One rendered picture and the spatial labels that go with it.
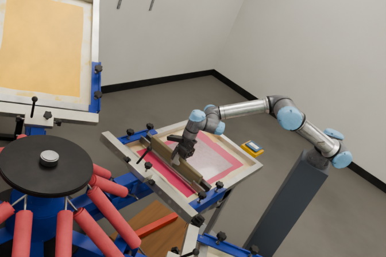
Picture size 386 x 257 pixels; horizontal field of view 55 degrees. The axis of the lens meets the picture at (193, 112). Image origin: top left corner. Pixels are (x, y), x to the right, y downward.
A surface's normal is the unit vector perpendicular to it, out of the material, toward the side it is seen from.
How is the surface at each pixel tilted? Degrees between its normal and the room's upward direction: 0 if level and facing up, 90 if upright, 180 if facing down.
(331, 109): 90
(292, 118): 87
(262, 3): 90
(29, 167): 0
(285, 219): 90
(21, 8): 32
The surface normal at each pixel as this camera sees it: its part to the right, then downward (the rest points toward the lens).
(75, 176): 0.35, -0.82
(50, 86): 0.47, -0.40
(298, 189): -0.38, 0.32
